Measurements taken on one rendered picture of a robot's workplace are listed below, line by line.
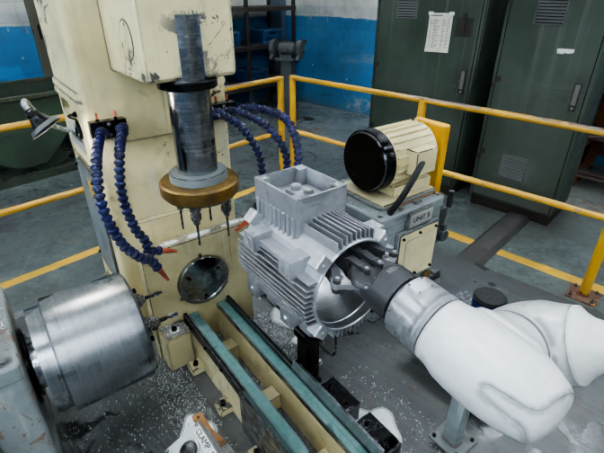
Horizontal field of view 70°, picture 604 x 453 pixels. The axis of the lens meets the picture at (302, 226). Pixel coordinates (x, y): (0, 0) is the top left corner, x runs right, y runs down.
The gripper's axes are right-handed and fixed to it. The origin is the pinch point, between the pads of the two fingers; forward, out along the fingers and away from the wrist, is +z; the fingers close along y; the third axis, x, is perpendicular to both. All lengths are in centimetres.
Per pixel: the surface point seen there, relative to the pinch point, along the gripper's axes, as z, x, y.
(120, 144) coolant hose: 44.1, -1.4, 16.9
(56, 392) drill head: 20, 35, 42
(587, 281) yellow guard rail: 6, 127, -234
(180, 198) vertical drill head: 33.1, 8.3, 9.5
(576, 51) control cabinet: 93, 14, -305
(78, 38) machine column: 60, -19, 18
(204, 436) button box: -6.6, 28.5, 24.5
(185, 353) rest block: 33, 57, 13
